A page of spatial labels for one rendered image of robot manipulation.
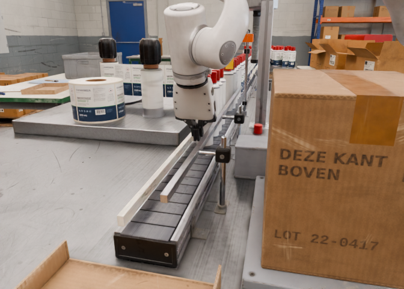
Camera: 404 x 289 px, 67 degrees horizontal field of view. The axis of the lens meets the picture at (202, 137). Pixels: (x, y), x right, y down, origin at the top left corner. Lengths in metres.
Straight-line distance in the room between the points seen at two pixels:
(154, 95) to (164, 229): 0.75
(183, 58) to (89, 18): 9.03
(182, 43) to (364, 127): 0.38
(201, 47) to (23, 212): 0.51
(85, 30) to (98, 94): 8.56
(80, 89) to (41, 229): 0.62
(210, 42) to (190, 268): 0.40
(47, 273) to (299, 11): 8.70
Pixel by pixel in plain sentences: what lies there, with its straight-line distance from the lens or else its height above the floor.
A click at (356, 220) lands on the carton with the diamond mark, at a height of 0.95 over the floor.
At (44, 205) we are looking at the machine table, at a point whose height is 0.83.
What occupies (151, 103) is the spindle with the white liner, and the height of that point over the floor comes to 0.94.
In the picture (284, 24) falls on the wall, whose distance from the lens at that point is 8.87.
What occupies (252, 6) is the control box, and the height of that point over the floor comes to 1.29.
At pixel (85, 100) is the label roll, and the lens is 1.18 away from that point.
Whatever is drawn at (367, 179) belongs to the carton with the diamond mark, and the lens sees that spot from 0.44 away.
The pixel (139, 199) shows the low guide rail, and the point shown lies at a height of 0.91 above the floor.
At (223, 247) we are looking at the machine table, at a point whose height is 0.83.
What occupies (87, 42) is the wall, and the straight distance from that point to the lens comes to 9.70.
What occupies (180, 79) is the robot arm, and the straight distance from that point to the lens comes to 0.68.
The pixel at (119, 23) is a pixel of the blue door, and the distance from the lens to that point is 9.27.
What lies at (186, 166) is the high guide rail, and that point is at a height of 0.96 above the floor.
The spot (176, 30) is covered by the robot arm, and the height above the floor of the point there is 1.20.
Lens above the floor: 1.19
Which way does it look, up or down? 18 degrees down
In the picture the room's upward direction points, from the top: straight up
